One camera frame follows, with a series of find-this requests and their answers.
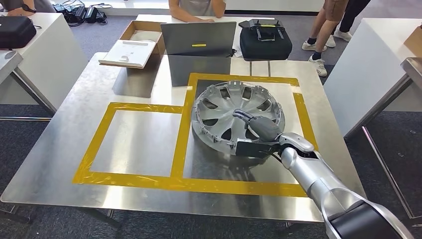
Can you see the black remote controller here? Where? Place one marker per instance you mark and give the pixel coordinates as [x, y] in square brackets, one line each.
[263, 28]

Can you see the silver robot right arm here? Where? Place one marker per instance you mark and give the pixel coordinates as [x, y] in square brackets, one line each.
[316, 178]

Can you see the grey laptop with yellow sticker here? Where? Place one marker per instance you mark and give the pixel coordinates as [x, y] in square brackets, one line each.
[197, 34]

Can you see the large yellow tape frame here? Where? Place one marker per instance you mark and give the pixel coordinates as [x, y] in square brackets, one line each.
[179, 138]

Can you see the black hard case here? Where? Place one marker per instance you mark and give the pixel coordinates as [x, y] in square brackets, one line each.
[14, 31]

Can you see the small yellow tape frame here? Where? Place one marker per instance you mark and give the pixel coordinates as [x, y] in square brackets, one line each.
[99, 138]

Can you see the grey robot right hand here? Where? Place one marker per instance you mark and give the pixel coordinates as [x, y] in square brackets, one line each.
[263, 128]

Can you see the stainless steel workbench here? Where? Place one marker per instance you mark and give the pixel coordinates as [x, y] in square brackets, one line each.
[8, 62]
[413, 69]
[66, 132]

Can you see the grey plastic wheel hubcap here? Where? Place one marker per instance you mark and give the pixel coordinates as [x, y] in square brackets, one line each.
[224, 115]

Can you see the black carrying case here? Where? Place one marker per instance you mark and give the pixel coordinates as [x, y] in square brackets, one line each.
[263, 49]

